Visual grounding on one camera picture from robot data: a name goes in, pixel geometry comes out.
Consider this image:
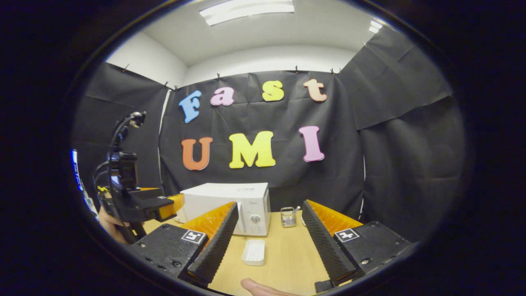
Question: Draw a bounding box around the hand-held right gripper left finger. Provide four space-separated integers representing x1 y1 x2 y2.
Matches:
131 201 240 288

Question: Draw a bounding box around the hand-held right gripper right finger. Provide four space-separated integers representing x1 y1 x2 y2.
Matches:
301 200 413 285

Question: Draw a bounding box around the white microwave oven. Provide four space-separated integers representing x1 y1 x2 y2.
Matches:
178 183 272 237

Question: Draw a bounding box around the white ribbed tray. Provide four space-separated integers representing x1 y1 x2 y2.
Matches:
242 239 266 266

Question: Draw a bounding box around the clear utensil holder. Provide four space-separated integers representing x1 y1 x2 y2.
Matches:
281 206 300 228

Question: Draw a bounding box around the white printed poster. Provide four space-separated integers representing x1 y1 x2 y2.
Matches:
71 149 98 216

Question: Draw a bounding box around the black backdrop cloth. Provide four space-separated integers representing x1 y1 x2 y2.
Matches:
72 27 465 243

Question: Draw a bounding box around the long ceiling light panel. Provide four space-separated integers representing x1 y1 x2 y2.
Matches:
199 0 295 26

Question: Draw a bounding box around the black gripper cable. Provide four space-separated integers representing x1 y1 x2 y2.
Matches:
92 117 136 206

